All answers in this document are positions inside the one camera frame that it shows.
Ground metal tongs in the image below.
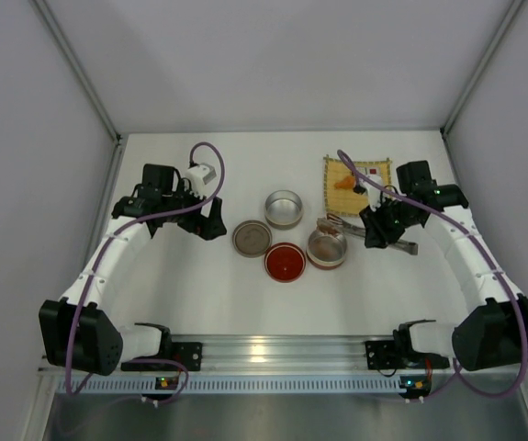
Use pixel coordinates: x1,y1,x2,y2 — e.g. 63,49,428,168
325,213,419,255

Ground orange fried food piece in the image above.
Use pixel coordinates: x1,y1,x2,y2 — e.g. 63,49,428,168
333,175,356,190

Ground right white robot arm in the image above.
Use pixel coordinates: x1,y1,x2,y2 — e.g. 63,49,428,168
358,161,528,371

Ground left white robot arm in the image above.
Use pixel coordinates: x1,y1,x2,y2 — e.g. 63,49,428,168
39,163,227,376

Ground grey round lid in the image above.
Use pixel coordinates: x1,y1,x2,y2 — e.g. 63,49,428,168
231,220,273,258

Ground bamboo mat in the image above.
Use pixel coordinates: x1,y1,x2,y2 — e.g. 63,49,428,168
323,155,392,217

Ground lower steel round container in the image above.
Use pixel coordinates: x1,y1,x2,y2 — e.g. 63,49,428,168
306,229,348,270

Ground steel round container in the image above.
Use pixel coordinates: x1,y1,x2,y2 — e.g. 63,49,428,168
264,190,304,230
306,229,348,270

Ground upper steel round container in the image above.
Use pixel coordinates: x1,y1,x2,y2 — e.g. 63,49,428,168
264,190,304,230

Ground red round lid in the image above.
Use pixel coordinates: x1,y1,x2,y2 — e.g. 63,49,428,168
264,242,306,283

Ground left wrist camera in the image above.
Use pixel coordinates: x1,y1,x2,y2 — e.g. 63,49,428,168
184,164,217,195

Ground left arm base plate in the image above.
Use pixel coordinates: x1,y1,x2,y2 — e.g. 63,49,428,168
121,341,203,372

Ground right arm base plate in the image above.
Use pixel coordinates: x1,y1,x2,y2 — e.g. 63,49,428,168
364,340,450,371

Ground aluminium rail frame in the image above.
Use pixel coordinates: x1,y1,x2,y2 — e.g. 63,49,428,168
38,334,528,396

